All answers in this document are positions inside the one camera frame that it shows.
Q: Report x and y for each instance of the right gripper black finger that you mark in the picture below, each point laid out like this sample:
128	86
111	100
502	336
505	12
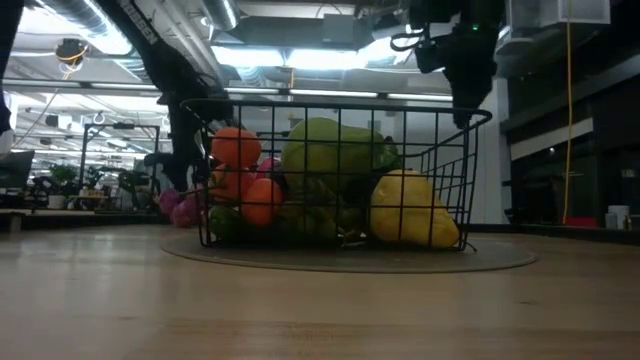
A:
465	110

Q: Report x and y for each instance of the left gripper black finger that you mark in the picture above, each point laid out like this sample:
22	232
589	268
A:
186	167

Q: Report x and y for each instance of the orange clementine cluster with leaves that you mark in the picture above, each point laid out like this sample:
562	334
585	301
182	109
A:
225	150

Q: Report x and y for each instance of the purple garlic braid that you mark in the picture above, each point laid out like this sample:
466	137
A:
185	212

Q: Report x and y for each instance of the green cucumber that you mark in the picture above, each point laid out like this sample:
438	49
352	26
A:
225	222

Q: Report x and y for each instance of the yellow bell pepper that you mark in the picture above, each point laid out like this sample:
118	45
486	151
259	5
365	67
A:
417	220

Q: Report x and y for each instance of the green grape bunch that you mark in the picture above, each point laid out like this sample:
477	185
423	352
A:
310	220

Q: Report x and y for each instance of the green bell pepper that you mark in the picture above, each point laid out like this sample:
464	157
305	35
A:
322	155

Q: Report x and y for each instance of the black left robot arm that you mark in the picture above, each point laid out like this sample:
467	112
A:
150	40

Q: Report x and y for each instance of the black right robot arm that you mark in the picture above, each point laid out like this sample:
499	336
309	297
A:
450	10

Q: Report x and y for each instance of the white ceiling unit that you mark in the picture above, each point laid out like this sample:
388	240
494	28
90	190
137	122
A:
560	12

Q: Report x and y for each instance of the green plant in white pot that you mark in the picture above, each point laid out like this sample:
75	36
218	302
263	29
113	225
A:
62	177

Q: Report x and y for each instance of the red box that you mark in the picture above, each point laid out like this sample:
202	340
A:
580	221

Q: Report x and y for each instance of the dark computer monitor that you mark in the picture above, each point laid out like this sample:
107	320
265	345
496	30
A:
15	170

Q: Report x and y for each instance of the white cup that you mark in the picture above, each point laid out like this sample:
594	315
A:
620	216

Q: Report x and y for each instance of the round grey placemat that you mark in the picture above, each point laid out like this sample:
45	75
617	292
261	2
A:
350	262

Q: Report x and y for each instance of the black aluminium table frame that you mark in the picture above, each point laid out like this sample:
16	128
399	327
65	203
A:
7	30

